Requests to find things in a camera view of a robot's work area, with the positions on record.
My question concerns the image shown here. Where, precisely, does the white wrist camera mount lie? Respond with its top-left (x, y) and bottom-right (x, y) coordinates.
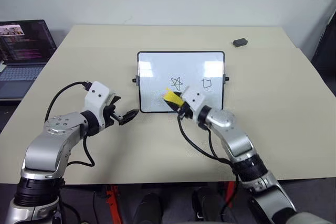
top-left (84, 80), bottom-right (117, 127)
top-left (181, 86), bottom-right (207, 120)

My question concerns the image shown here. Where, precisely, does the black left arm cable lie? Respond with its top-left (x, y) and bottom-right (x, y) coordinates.
top-left (44, 80), bottom-right (96, 167)

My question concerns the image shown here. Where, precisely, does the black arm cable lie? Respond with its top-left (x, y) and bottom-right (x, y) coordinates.
top-left (44, 80), bottom-right (96, 167)
top-left (176, 113), bottom-right (240, 224)

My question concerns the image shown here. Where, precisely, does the yellow and black eraser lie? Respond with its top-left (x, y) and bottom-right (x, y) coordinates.
top-left (162, 86), bottom-right (185, 112)

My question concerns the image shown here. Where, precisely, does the open grey laptop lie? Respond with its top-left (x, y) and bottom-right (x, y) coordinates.
top-left (0, 19), bottom-right (58, 102)

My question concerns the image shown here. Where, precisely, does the black framed tabletop whiteboard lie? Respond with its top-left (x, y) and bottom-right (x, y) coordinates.
top-left (132, 50), bottom-right (229, 114)

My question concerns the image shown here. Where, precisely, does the small black rounded box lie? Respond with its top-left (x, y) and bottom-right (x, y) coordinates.
top-left (232, 38), bottom-right (249, 48)

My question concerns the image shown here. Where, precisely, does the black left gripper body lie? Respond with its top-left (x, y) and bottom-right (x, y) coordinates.
top-left (100, 103), bottom-right (124, 129)

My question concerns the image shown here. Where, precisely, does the red metal stand frame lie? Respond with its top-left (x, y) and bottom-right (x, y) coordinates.
top-left (104, 184), bottom-right (124, 224)
top-left (224, 180), bottom-right (238, 210)

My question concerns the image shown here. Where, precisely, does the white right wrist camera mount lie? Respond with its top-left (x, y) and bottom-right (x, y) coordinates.
top-left (181, 86), bottom-right (207, 120)

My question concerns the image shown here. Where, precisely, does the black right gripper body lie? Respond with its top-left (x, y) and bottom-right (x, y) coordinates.
top-left (177, 101), bottom-right (194, 120)

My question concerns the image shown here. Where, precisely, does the dark rounded shape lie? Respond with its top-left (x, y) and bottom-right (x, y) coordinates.
top-left (191, 186), bottom-right (224, 224)
top-left (133, 192), bottom-right (163, 224)

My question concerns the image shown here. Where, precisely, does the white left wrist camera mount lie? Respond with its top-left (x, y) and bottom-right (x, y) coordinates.
top-left (84, 80), bottom-right (117, 127)

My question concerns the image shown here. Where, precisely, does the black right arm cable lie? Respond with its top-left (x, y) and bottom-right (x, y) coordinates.
top-left (176, 113), bottom-right (240, 224)

